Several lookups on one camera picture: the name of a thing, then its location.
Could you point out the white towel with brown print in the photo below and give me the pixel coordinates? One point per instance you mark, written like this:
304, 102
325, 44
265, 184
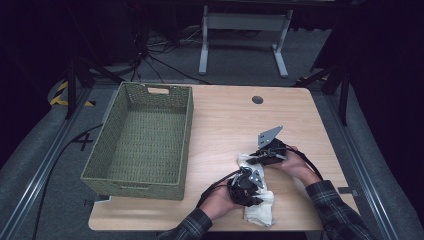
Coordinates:
261, 208

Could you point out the black tripod stand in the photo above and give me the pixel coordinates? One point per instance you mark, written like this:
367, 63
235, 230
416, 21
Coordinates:
343, 93
71, 86

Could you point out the person's right hand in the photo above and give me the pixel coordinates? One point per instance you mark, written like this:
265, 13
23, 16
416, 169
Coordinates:
296, 166

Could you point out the person's left hand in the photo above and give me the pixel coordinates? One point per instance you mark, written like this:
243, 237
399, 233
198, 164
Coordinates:
218, 203

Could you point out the grey metal table frame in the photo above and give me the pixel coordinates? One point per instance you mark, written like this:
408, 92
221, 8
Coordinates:
245, 21

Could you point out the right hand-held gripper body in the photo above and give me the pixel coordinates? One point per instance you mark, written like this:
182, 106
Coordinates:
271, 150

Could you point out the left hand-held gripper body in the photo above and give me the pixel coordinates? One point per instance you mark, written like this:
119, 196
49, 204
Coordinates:
245, 185

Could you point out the green woven basket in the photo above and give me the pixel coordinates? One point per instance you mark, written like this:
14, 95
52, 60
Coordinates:
146, 140

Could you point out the dark round table grommet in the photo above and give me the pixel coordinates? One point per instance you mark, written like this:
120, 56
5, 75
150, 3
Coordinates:
257, 99

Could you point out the yellow black floor tape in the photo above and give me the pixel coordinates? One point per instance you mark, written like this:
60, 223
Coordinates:
56, 98

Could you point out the grey tape strip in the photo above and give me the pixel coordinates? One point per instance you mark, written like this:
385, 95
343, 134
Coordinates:
348, 191

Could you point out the aluminium floor rail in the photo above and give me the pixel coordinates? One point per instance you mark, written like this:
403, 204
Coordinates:
36, 180
363, 160

